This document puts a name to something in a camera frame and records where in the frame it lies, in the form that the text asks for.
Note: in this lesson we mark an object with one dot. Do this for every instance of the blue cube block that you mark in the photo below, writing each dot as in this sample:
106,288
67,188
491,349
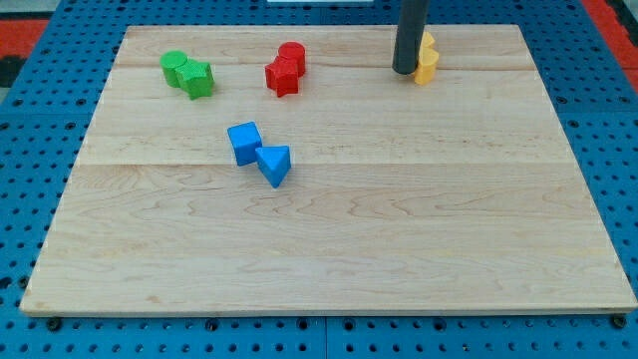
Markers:
245,140

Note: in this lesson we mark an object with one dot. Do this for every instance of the blue triangle block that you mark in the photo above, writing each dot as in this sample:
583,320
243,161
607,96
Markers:
274,163

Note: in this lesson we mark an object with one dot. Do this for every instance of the red cylinder block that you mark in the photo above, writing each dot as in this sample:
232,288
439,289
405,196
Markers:
294,51

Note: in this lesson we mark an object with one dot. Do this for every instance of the light wooden board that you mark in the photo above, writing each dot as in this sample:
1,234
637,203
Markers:
461,197

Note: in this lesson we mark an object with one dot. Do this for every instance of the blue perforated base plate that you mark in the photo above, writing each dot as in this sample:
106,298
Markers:
49,107

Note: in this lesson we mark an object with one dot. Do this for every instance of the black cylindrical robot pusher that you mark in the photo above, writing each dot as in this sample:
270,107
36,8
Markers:
410,29

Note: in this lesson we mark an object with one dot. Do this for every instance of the yellow heart block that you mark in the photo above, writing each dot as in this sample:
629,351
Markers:
426,66

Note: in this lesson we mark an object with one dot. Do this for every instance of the yellow block behind pusher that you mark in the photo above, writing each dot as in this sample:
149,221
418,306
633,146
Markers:
428,41

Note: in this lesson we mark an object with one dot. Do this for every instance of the green cylinder block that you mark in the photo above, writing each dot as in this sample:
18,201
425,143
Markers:
169,62

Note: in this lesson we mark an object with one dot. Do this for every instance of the red star block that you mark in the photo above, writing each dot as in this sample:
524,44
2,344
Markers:
282,76

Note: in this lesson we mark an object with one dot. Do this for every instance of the green star block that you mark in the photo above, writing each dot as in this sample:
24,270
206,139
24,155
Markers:
195,78

